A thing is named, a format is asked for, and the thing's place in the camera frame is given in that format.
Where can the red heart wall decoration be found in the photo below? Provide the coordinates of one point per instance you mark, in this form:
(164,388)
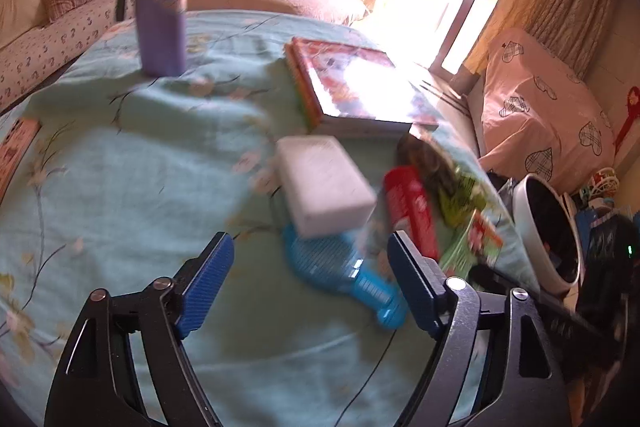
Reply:
(629,112)

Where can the teal floral tablecloth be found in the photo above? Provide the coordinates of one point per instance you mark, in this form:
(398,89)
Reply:
(150,167)

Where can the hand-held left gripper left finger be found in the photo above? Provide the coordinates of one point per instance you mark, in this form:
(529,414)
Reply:
(206,288)

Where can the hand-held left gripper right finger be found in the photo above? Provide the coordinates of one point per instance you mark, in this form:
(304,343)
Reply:
(416,288)

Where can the green snack packets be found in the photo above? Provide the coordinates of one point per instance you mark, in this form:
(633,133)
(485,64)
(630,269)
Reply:
(452,194)

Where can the white power bank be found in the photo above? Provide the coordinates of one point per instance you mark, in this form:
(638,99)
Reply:
(325,184)

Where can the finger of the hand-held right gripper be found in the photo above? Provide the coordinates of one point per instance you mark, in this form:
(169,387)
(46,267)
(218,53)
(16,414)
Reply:
(555,314)

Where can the white plastic basket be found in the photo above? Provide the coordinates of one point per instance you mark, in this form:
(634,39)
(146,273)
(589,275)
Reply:
(602,182)

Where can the white pillow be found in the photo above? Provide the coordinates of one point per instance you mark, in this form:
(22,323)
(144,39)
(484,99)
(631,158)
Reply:
(17,4)

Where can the blue handheld fan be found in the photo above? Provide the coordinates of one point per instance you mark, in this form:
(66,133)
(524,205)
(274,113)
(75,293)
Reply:
(325,259)

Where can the white round trash bin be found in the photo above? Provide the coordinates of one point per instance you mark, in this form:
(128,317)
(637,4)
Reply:
(547,232)

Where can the pink heart-print cover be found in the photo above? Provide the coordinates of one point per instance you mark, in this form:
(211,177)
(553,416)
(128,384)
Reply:
(540,107)

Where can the orange-edged book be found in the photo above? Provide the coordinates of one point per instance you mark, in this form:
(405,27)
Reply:
(300,82)

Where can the crushed red can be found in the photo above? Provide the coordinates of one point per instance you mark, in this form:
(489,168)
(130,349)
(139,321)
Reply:
(411,207)

